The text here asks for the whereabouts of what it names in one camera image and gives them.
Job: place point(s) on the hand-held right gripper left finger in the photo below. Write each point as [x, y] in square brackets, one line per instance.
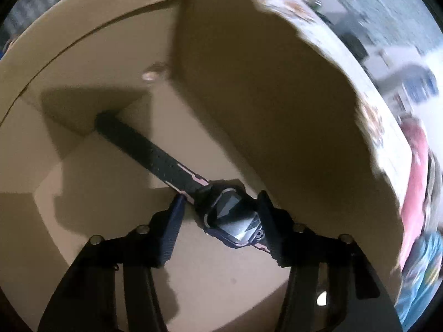
[174, 216]

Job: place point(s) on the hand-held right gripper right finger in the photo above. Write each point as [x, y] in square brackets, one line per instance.
[267, 221]

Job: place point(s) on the black smartwatch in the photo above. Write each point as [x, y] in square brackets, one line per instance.
[232, 214]

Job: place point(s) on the brown cardboard box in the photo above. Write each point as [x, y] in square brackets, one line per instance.
[277, 110]

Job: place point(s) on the pink floral blanket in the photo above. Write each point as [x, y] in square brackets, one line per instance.
[417, 186]

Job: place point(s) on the blue patterned quilt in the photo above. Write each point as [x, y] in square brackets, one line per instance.
[425, 276]

